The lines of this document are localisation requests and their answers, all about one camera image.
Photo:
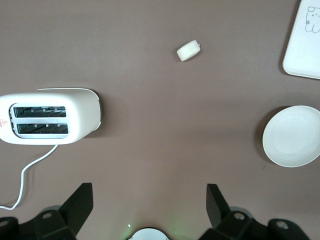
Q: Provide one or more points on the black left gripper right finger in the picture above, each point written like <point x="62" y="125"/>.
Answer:
<point x="220" y="215"/>

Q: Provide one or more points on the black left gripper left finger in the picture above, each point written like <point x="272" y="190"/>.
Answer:
<point x="75" y="212"/>

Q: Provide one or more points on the round cream plate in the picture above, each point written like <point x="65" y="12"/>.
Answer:
<point x="292" y="137"/>

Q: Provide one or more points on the white steamed bun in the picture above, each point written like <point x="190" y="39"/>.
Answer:
<point x="188" y="50"/>

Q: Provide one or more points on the cream rabbit print tray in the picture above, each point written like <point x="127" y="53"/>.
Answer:
<point x="300" y="50"/>

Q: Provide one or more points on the cream two-slot toaster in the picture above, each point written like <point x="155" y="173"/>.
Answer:
<point x="80" y="112"/>

